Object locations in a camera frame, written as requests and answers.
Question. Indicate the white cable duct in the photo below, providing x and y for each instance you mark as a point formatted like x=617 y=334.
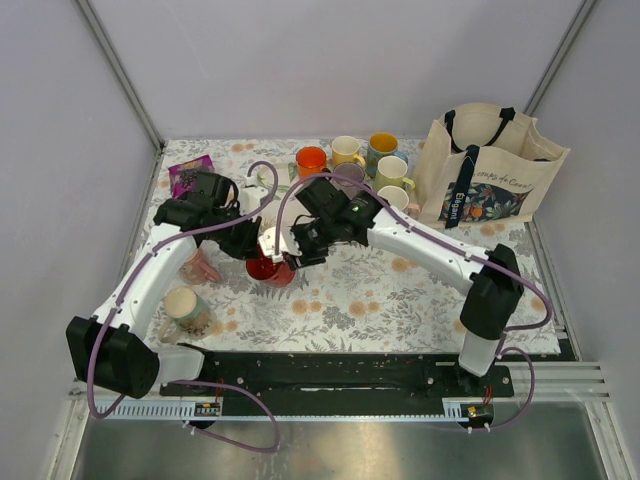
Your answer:
x=241 y=409

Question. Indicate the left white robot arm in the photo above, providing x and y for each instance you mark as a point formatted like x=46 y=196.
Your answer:
x=108 y=349

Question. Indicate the yellow mug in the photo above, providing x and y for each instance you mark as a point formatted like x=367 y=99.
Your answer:
x=346 y=149

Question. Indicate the pink patterned mug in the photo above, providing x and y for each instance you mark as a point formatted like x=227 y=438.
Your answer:
x=197 y=270

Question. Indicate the beige canvas tote bag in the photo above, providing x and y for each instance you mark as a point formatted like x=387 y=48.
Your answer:
x=482 y=163

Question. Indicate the leaf print tray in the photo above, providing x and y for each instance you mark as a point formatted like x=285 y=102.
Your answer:
x=272 y=210

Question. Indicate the orange mug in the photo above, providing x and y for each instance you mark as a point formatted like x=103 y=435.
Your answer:
x=311 y=160

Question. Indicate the blue floral mug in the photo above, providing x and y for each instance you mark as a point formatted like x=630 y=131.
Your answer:
x=380 y=145

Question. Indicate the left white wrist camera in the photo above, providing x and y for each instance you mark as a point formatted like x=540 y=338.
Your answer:
x=251 y=198

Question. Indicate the cream floral mug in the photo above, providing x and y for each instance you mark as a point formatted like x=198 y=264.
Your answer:
x=187 y=314

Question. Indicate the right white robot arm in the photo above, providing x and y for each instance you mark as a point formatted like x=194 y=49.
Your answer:
x=486 y=278

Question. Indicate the mauve purple mug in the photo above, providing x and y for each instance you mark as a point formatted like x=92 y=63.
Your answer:
x=348 y=170

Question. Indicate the purple snack box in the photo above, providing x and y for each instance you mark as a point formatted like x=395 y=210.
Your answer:
x=182 y=177

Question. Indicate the light green mug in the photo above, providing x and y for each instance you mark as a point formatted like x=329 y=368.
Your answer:
x=393 y=171

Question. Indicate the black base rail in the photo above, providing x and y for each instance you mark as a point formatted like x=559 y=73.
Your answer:
x=387 y=382

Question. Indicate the red mug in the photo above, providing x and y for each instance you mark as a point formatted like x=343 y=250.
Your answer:
x=272 y=274

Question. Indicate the pink faceted mug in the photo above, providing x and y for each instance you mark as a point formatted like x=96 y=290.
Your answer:
x=399 y=198

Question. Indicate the floral tablecloth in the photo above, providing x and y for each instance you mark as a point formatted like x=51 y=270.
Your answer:
x=360 y=300

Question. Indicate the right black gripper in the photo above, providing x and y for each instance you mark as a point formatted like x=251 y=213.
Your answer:
x=307 y=258

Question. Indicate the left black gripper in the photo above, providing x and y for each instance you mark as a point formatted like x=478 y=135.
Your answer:
x=247 y=247

